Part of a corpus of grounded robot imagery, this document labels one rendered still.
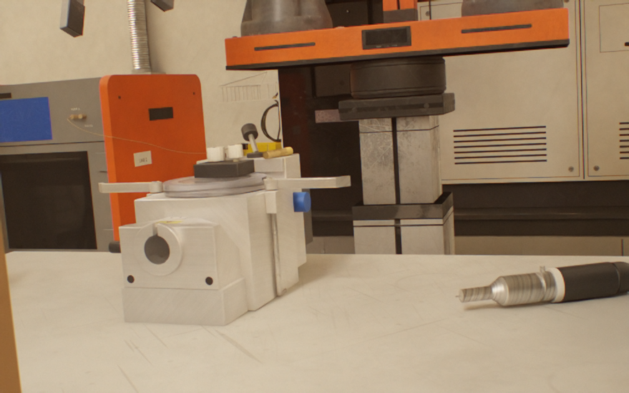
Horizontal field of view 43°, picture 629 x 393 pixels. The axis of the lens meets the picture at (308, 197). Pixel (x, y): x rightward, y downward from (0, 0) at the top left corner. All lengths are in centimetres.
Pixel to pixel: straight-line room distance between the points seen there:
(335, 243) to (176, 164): 48
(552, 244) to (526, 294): 144
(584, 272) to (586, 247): 142
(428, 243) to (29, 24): 314
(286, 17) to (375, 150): 25
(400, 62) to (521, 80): 88
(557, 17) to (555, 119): 89
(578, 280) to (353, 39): 71
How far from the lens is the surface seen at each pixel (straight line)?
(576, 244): 205
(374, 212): 126
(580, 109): 208
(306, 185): 65
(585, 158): 209
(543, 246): 205
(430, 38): 122
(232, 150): 70
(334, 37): 125
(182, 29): 368
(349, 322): 59
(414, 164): 125
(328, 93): 221
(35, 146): 192
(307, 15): 129
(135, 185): 72
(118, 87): 182
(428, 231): 125
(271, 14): 129
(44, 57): 409
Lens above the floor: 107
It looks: 7 degrees down
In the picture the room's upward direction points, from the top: 4 degrees counter-clockwise
